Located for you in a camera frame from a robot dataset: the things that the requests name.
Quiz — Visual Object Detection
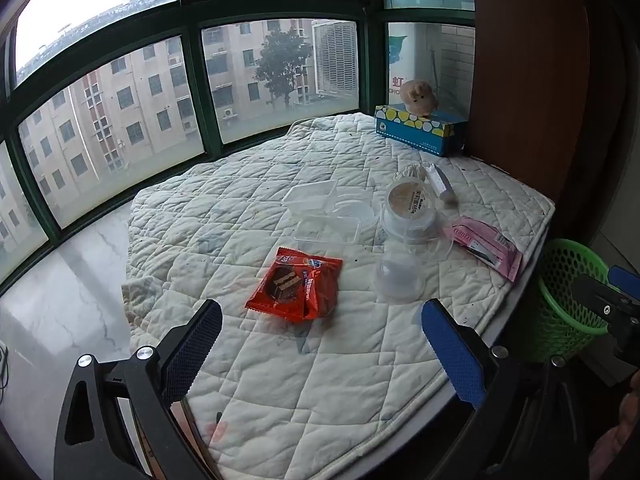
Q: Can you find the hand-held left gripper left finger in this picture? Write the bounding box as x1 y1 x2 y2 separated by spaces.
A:
54 299 223 480

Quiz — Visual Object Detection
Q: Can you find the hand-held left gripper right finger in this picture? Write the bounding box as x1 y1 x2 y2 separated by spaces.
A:
421 298 601 480

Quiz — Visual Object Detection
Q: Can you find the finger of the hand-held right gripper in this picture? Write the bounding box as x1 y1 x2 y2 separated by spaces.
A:
571 274 640 328
607 265 640 306

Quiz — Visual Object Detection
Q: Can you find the green plastic mesh basket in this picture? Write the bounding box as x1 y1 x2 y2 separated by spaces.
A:
525 238 623 363

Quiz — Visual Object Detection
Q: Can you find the clear plastic cup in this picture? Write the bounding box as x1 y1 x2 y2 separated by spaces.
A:
374 242 426 303

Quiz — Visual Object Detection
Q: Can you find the pink wet wipe packet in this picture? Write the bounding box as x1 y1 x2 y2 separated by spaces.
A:
444 216 523 281

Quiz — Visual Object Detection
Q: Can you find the red snack packet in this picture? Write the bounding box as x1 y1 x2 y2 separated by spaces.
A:
245 246 343 323

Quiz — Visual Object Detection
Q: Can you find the white round tub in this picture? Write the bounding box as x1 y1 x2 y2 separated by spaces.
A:
381 180 437 246

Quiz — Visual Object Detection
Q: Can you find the round clear plastic lid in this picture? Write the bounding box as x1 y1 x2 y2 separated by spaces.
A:
332 200 377 232

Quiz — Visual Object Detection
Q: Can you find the person's right hand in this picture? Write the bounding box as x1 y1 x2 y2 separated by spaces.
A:
597 374 640 467

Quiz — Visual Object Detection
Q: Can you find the white quilted mattress pad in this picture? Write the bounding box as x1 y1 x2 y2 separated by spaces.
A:
122 112 556 461

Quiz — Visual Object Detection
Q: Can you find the marble window sill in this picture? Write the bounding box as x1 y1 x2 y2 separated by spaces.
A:
0 205 138 461

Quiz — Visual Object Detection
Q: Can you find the white cotton swab pack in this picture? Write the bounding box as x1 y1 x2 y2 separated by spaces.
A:
395 164 431 186

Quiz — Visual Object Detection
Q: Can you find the brown wooden wardrobe panel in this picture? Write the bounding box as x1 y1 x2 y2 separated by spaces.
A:
467 0 640 266

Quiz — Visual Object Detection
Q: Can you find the blue dotted tissue box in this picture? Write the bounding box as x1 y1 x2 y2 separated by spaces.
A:
375 104 468 157

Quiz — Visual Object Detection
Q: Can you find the beige apartment building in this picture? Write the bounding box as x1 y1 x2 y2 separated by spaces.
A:
0 19 261 273

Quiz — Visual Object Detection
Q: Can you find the pink plush toy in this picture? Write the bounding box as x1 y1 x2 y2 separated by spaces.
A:
400 79 440 116

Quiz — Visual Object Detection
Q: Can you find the green tree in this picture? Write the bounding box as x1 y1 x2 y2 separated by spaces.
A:
255 27 314 111

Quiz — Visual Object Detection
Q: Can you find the white printed appliance box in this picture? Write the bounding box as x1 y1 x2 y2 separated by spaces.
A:
389 22 436 107

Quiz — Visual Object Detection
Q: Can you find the grey louvred vent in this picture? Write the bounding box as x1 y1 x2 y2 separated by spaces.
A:
312 20 358 97

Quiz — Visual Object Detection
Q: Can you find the thin cable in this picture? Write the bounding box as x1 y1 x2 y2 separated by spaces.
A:
0 340 12 392

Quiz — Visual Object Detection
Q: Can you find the green window frame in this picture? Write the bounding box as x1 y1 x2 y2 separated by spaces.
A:
0 0 476 301

